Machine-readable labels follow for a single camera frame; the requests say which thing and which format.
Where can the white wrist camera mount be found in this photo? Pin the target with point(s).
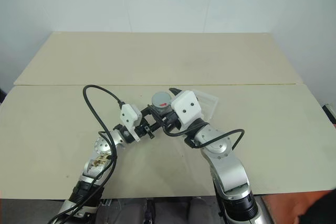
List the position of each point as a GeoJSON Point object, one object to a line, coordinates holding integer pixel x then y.
{"type": "Point", "coordinates": [187, 108]}
{"type": "Point", "coordinates": [128, 116]}

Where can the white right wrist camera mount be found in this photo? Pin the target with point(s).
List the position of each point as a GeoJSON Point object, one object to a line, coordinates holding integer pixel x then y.
{"type": "Point", "coordinates": [187, 108]}

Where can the orange sheet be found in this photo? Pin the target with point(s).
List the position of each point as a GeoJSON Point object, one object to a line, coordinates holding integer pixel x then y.
{"type": "Point", "coordinates": [281, 205]}

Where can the black rounded object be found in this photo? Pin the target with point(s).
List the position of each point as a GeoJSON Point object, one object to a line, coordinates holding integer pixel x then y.
{"type": "Point", "coordinates": [321, 208]}

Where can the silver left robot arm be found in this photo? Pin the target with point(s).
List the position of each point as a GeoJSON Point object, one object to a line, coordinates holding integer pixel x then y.
{"type": "Point", "coordinates": [101, 147]}

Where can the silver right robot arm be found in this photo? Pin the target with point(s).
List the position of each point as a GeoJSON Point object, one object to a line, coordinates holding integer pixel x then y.
{"type": "Point", "coordinates": [223, 153]}

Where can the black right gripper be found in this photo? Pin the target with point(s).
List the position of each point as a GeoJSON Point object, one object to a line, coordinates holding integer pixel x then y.
{"type": "Point", "coordinates": [176, 121]}

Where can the small clear jar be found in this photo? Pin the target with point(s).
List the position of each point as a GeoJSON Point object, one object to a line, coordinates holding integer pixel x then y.
{"type": "Point", "coordinates": [160, 111]}

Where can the grey jar lid red mark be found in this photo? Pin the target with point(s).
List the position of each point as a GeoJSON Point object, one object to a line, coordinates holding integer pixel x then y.
{"type": "Point", "coordinates": [160, 99]}

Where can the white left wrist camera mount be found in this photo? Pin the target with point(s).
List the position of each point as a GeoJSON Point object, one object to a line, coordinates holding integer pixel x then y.
{"type": "Point", "coordinates": [128, 116]}

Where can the clear plastic box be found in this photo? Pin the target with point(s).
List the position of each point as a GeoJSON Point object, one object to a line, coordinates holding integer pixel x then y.
{"type": "Point", "coordinates": [208, 103]}

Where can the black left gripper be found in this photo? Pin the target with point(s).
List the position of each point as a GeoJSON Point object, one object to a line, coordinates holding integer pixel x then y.
{"type": "Point", "coordinates": [144, 129]}

